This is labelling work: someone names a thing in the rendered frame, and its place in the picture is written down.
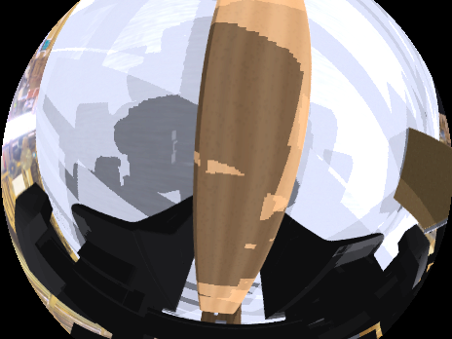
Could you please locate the brown wooden post with slot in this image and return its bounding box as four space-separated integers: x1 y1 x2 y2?
200 305 242 324

